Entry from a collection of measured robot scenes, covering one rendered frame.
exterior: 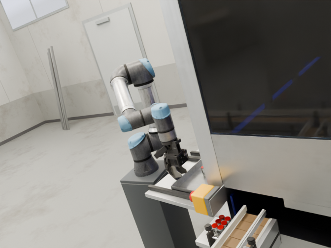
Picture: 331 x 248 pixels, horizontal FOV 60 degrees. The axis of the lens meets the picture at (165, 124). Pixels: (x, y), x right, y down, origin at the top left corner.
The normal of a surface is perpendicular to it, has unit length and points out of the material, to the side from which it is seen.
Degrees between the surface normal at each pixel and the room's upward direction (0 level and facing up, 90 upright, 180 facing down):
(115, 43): 90
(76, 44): 90
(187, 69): 90
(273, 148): 90
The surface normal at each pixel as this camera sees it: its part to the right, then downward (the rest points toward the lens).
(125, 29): -0.47, 0.40
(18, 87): 0.84, -0.07
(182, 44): -0.63, 0.41
